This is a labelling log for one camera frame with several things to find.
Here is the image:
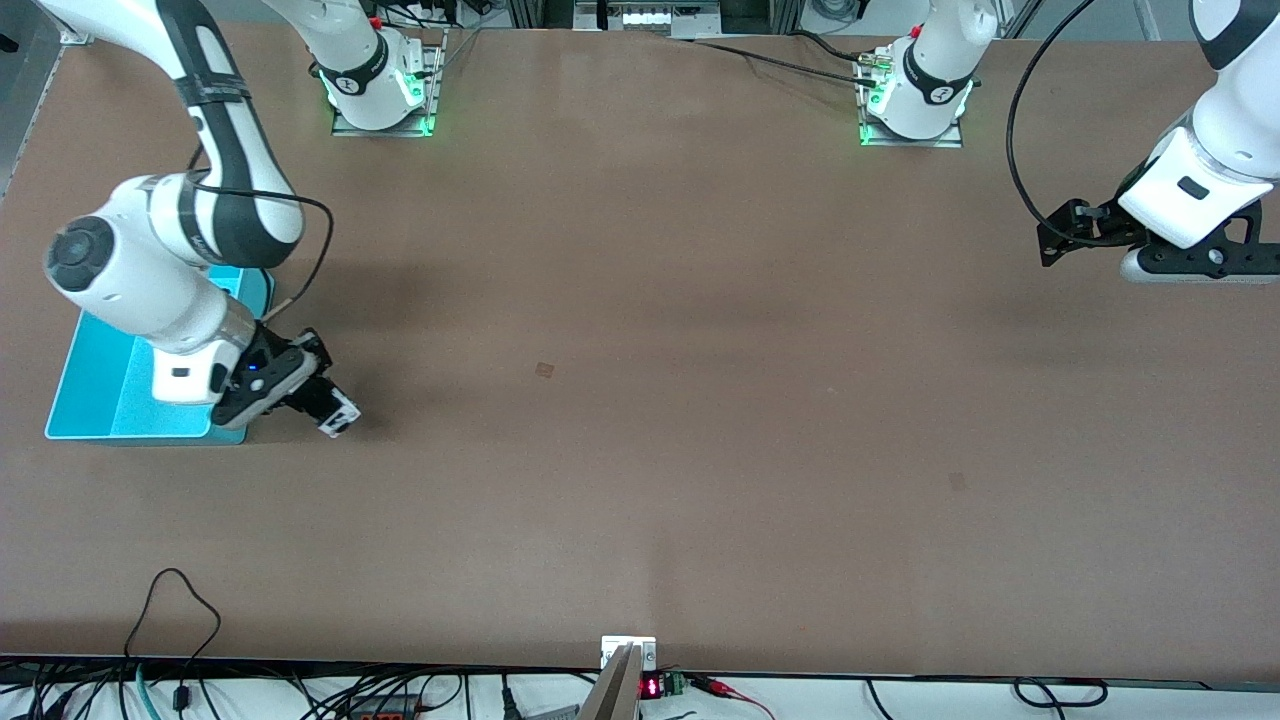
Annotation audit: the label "long black table cable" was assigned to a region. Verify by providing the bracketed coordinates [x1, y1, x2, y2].
[690, 38, 881, 91]

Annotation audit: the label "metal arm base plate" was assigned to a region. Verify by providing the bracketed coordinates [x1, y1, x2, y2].
[857, 45, 965, 149]
[332, 28, 447, 138]

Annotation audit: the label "white mounting plate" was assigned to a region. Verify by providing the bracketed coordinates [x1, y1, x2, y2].
[601, 636, 658, 670]

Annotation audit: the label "red clip wires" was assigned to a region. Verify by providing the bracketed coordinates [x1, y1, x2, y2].
[688, 675, 777, 720]

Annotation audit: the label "black coiled floor cable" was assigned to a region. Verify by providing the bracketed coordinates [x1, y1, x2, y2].
[1012, 677, 1109, 710]

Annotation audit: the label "grey aluminium beam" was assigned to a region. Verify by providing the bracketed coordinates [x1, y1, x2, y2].
[578, 645, 643, 720]

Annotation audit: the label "cyan plastic bin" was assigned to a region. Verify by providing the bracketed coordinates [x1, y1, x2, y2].
[45, 265, 276, 446]

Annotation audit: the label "thin black looped cable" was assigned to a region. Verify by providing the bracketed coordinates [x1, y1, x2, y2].
[123, 568, 223, 711]

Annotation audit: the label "aluminium frame with lights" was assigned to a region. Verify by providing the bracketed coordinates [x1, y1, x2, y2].
[574, 0, 723, 41]

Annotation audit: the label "short black table cable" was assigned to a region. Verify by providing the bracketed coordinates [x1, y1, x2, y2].
[790, 30, 873, 66]

